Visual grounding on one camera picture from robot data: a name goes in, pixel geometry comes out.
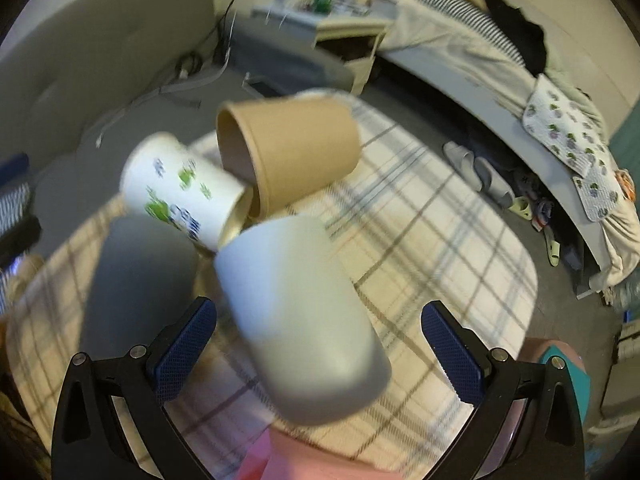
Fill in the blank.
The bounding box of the white green printed cup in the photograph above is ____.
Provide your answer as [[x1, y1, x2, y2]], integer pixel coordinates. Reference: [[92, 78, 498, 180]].
[[119, 132, 253, 252]]

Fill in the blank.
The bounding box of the green can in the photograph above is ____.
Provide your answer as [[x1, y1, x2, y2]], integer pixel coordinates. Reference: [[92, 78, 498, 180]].
[[311, 0, 333, 15]]

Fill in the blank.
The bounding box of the pink angular cup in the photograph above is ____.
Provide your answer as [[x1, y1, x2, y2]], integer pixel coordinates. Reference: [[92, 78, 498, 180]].
[[235, 429, 401, 480]]

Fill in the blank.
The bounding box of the plaid tablecloth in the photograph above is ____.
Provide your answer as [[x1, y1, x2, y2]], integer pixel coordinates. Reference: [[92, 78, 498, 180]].
[[4, 88, 539, 480]]

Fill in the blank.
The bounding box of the grey slipper pair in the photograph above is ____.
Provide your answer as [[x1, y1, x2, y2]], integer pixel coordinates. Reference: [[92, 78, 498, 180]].
[[442, 141, 515, 209]]

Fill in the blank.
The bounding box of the white plastic cup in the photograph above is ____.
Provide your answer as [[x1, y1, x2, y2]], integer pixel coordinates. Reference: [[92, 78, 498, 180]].
[[214, 216, 392, 426]]

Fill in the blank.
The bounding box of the striped grey pillow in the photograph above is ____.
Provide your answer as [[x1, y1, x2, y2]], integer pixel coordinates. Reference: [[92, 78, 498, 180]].
[[418, 0, 525, 67]]

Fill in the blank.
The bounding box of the white bedside table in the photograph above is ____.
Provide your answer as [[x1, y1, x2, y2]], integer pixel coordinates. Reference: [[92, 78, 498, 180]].
[[252, 6, 392, 96]]

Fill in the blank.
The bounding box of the black clothing on bed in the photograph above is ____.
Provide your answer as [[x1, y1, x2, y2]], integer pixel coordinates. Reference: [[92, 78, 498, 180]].
[[484, 0, 548, 76]]

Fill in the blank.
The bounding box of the white charging cable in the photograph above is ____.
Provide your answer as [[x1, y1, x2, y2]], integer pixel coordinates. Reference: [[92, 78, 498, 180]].
[[94, 8, 239, 149]]

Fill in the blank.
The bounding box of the bed with beige sheets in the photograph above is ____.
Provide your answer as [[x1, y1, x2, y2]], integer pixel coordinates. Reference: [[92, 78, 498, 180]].
[[357, 0, 639, 292]]

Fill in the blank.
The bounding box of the purple stool teal cushion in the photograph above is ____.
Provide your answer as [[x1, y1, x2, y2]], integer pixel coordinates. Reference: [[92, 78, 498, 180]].
[[519, 336, 591, 426]]

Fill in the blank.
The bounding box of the green slipper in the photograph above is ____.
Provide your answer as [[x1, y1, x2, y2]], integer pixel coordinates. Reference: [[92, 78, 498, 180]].
[[542, 226, 561, 268]]

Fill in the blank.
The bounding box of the patterned white mat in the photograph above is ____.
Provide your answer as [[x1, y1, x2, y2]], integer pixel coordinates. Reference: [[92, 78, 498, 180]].
[[521, 75, 610, 178]]

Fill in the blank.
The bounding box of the brown paper cup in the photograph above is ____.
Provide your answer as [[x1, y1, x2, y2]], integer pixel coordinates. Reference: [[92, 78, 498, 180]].
[[216, 96, 361, 220]]

